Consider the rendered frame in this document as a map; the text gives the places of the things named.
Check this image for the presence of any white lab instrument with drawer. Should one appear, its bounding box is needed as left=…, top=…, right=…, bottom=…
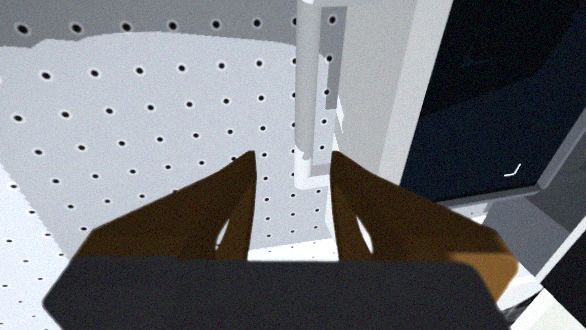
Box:
left=294, top=0, right=586, bottom=329

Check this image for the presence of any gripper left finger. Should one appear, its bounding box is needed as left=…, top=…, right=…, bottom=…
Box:
left=69, top=151, right=257, bottom=262

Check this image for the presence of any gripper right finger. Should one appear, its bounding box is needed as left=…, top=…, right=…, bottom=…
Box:
left=329, top=151, right=520, bottom=303

